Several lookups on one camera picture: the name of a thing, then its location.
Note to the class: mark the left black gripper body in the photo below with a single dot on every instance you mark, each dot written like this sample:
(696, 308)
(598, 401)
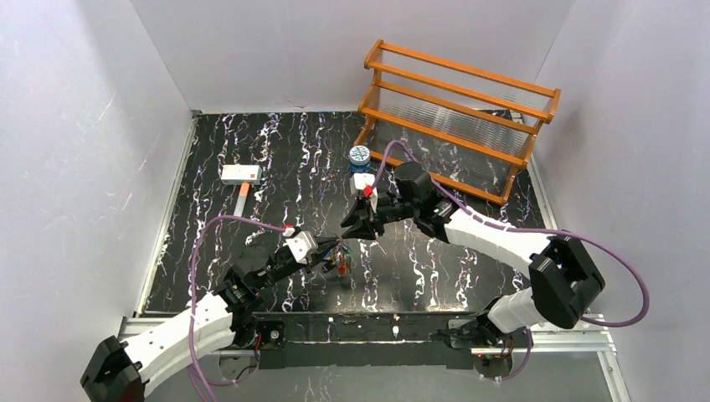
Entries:
(320, 252)

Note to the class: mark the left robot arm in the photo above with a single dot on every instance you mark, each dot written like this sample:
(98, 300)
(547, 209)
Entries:
(131, 369)

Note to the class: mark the white box with red logo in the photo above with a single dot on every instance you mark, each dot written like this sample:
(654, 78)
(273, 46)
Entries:
(237, 174)

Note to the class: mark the metal key organizer red handle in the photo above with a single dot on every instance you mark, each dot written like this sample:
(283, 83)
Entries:
(338, 260)

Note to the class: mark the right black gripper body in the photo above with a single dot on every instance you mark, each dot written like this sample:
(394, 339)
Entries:
(375, 216)

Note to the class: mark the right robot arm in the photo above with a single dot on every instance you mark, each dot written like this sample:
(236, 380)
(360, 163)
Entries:
(564, 280)

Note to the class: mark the blue jar with patterned lid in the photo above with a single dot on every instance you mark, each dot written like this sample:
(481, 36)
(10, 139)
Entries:
(359, 159)

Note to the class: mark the orange wooden shelf rack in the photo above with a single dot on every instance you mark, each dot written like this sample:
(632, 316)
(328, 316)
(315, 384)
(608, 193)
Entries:
(472, 129)

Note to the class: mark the aluminium rail frame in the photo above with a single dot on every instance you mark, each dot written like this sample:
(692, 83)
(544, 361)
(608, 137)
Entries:
(526, 362)

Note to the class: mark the white orange marker pen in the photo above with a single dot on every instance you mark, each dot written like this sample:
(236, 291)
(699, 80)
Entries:
(244, 190)

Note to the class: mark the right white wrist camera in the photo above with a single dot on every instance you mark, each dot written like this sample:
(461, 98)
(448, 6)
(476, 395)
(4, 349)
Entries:
(363, 187)

